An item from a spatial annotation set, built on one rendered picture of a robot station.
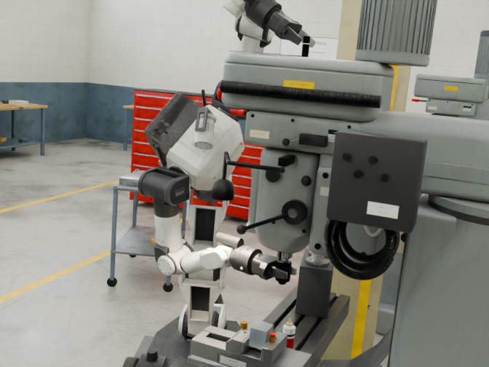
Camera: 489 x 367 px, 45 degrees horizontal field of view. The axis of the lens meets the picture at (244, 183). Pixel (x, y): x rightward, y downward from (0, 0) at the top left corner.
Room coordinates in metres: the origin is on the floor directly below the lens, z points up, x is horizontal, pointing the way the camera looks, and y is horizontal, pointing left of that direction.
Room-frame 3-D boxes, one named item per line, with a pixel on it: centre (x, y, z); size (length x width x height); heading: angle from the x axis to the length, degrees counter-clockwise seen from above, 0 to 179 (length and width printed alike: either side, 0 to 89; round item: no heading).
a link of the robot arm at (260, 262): (1.83, -0.07, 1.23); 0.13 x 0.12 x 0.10; 144
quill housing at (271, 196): (1.77, -0.15, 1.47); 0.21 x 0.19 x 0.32; 159
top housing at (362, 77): (1.77, -0.16, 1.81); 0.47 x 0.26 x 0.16; 69
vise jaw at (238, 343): (1.65, -0.04, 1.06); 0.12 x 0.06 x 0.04; 156
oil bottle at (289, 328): (1.77, -0.18, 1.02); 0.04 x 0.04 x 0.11
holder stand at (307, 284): (2.16, -0.30, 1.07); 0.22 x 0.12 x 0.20; 170
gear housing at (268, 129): (1.76, -0.18, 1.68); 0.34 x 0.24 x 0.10; 69
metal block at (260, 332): (1.63, -0.09, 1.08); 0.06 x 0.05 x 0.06; 156
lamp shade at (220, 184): (1.83, 0.07, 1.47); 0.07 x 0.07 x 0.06
